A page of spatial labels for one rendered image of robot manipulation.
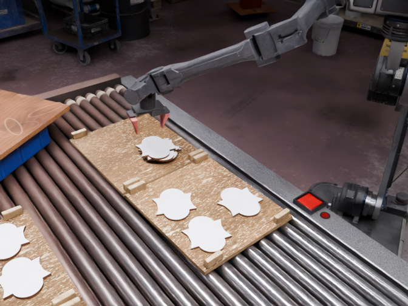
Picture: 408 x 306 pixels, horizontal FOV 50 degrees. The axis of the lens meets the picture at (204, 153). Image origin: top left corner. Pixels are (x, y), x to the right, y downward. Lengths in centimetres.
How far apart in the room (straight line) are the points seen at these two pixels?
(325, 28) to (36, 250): 412
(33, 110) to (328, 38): 374
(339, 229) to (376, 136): 235
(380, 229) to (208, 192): 126
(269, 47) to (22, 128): 92
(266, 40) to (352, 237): 63
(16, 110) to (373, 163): 246
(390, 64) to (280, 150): 169
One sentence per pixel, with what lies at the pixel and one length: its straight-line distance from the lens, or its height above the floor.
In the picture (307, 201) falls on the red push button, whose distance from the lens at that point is 146.
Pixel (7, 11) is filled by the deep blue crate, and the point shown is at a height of 32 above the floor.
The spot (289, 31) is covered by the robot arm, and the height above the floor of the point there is 145.
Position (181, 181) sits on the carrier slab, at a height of 94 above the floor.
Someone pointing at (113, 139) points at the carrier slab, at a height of 94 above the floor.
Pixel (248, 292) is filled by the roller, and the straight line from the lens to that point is 120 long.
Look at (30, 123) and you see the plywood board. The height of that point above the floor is 104.
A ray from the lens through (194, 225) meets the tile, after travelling 132.
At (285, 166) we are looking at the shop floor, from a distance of 320.
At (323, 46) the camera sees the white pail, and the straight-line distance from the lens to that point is 504.
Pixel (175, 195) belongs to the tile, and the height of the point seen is 94.
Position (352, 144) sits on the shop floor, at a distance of 356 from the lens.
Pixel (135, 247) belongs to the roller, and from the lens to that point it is 131.
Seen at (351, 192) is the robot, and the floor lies 41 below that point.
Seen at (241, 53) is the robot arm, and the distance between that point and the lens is 130.
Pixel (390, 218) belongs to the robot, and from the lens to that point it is 258.
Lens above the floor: 186
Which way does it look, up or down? 35 degrees down
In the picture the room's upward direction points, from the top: straight up
